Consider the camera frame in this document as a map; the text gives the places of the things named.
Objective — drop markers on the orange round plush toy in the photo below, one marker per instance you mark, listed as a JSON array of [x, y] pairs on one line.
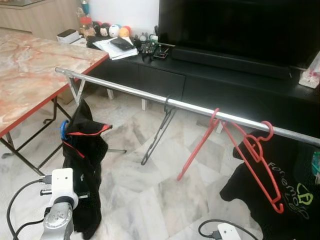
[[125, 31]]

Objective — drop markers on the small white pink ornament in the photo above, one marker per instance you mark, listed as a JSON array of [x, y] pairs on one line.
[[311, 75]]

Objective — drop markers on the black polo shirt with logo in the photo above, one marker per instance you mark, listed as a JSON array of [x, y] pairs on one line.
[[245, 192]]

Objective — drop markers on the white round plush toy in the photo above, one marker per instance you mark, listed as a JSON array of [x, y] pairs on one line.
[[114, 30]]

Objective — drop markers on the light wooden cabinet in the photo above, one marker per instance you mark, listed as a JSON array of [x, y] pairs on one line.
[[35, 20]]

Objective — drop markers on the blue plastic hanger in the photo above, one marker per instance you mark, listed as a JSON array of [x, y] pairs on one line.
[[62, 131]]

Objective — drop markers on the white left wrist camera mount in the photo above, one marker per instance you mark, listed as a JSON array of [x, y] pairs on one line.
[[62, 182]]

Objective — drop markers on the white paper sheets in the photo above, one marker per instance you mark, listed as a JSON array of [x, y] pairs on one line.
[[105, 47]]

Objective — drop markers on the white green cup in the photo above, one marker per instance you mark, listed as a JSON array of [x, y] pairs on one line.
[[153, 37]]

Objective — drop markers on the black flat television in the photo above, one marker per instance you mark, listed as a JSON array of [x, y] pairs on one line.
[[235, 25]]

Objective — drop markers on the green plastic hanger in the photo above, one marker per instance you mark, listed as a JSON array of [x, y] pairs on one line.
[[316, 165]]

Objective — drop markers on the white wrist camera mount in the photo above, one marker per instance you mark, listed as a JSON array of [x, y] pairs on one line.
[[62, 182], [230, 232]]

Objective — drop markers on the black TV console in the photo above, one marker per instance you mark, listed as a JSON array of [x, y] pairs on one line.
[[225, 95]]

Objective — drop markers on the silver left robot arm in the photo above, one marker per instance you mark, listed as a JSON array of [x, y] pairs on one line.
[[57, 222]]

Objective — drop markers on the black soundbar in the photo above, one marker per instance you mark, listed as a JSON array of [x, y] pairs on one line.
[[230, 62]]

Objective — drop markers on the black round plush toy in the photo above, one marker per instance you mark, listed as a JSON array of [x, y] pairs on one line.
[[103, 29]]

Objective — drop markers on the black garment with red trim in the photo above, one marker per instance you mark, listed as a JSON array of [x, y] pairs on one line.
[[87, 170]]

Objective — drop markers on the red capped brown toy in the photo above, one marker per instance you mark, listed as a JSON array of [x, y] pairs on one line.
[[86, 25]]

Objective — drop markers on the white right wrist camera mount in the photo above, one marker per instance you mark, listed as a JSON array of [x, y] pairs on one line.
[[230, 232]]

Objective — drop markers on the flat black pouch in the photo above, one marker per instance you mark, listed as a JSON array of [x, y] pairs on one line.
[[121, 43]]

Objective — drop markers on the white box with black top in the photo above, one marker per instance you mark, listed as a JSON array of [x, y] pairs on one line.
[[67, 36]]

